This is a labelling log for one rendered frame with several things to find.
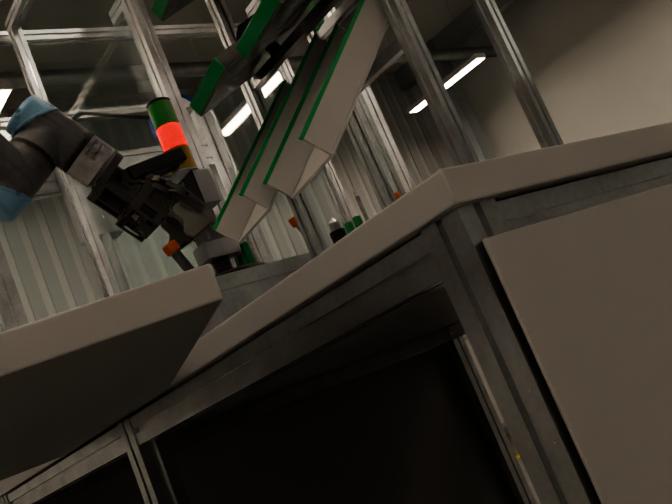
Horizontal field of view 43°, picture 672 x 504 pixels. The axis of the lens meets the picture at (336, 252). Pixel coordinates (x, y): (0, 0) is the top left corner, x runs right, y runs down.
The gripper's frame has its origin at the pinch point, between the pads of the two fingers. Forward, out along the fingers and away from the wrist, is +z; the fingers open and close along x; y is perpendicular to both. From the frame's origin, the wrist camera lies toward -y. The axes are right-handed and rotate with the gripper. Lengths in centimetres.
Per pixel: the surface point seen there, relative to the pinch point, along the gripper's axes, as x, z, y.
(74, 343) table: 61, -15, 55
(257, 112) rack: 20.4, -6.8, -8.8
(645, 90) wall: -467, 510, -922
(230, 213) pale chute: 20.6, -2.9, 9.6
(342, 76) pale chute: 48.9, -4.5, 4.3
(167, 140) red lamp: -17.5, -13.5, -23.3
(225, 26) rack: 21.1, -17.9, -18.5
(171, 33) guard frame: -81, -27, -106
